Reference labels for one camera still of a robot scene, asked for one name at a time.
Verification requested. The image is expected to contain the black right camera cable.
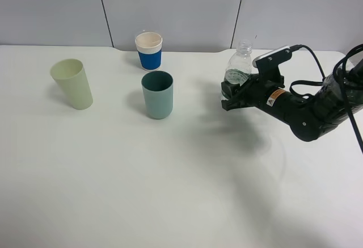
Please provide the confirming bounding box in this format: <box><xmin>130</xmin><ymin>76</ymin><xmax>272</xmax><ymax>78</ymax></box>
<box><xmin>289</xmin><ymin>43</ymin><xmax>363</xmax><ymax>155</ymax></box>

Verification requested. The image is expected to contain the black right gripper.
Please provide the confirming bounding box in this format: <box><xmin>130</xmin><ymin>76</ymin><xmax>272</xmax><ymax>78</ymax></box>
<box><xmin>221</xmin><ymin>74</ymin><xmax>286</xmax><ymax>111</ymax></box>

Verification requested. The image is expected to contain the clear bottle green label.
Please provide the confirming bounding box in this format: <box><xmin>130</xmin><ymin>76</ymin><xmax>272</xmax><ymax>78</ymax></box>
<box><xmin>223</xmin><ymin>40</ymin><xmax>252</xmax><ymax>89</ymax></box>

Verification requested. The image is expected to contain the teal plastic cup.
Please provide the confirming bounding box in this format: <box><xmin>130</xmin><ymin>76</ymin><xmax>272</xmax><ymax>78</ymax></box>
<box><xmin>141</xmin><ymin>71</ymin><xmax>174</xmax><ymax>119</ymax></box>

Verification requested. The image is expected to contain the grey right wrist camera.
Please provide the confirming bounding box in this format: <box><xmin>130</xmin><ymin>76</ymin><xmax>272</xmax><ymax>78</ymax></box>
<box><xmin>252</xmin><ymin>45</ymin><xmax>292</xmax><ymax>74</ymax></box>

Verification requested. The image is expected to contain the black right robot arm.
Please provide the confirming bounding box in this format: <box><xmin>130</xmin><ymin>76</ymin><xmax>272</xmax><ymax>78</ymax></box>
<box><xmin>221</xmin><ymin>63</ymin><xmax>362</xmax><ymax>142</ymax></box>

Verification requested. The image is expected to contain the blue sleeved paper cup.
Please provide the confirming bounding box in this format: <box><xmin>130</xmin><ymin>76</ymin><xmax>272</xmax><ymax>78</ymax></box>
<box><xmin>135</xmin><ymin>31</ymin><xmax>163</xmax><ymax>71</ymax></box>

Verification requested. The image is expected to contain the pale green plastic cup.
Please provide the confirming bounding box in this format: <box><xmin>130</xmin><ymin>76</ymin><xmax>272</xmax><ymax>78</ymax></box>
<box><xmin>50</xmin><ymin>58</ymin><xmax>93</xmax><ymax>110</ymax></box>

